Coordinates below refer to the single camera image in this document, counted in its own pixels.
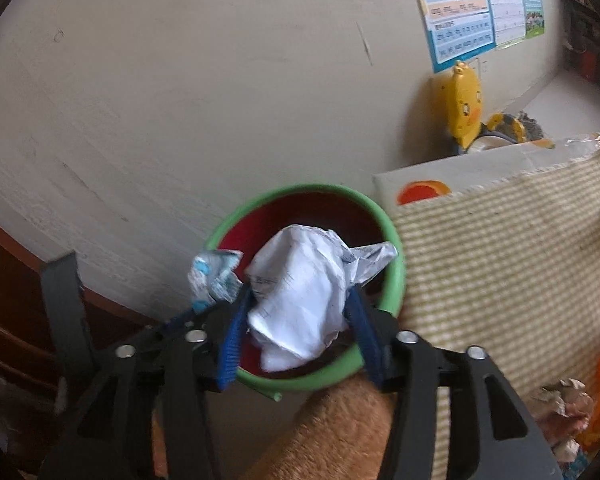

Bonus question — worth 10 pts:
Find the printed wrapper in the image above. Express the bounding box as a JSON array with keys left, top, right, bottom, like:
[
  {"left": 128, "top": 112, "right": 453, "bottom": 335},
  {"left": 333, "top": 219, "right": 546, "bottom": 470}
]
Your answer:
[{"left": 526, "top": 378, "right": 594, "bottom": 448}]

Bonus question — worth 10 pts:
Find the blue silver small wrapper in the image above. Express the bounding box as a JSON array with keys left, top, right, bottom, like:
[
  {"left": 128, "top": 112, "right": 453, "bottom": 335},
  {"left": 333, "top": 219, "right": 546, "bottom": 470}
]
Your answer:
[{"left": 187, "top": 249, "right": 242, "bottom": 314}]

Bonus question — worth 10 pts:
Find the white paper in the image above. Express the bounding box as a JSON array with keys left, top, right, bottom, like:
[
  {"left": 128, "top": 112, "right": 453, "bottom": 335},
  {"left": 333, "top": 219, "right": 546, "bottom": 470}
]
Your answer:
[{"left": 246, "top": 224, "right": 398, "bottom": 373}]

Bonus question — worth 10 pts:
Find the tan plush cushion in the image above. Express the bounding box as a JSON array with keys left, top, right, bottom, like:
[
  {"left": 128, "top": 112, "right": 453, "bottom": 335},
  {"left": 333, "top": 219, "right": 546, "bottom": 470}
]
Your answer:
[{"left": 151, "top": 374, "right": 397, "bottom": 480}]

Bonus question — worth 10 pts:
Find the green checkered table cloth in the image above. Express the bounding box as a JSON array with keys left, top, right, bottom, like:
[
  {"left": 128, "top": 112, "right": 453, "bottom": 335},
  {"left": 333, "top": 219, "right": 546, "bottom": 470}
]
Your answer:
[{"left": 392, "top": 150, "right": 600, "bottom": 398}]

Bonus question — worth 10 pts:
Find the red bin with green rim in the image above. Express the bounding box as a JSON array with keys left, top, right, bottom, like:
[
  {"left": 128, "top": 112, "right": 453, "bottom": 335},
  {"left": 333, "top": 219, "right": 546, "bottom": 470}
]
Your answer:
[{"left": 204, "top": 184, "right": 406, "bottom": 399}]

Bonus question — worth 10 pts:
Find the yellow toy truck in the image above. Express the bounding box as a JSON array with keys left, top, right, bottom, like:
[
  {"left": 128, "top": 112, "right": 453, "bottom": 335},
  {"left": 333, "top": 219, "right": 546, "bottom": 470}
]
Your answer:
[{"left": 458, "top": 110, "right": 545, "bottom": 154}]

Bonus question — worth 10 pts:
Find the yellow duck toy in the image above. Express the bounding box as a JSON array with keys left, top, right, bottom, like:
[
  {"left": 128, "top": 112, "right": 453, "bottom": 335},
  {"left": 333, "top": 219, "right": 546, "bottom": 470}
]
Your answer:
[{"left": 436, "top": 60, "right": 483, "bottom": 153}]

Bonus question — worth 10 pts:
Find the red canister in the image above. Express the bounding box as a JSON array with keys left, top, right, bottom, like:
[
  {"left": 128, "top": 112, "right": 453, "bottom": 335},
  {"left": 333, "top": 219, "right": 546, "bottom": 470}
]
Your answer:
[{"left": 580, "top": 50, "right": 597, "bottom": 82}]

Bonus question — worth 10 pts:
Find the dark bedside shelf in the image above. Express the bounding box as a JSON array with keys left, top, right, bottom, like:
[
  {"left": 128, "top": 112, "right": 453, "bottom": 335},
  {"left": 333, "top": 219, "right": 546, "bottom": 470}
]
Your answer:
[{"left": 560, "top": 0, "right": 600, "bottom": 86}]

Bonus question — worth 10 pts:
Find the blue pinyin wall poster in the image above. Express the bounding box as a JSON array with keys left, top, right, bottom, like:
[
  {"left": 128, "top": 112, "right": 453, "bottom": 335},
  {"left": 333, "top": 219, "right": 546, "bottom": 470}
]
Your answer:
[{"left": 419, "top": 0, "right": 496, "bottom": 73}]

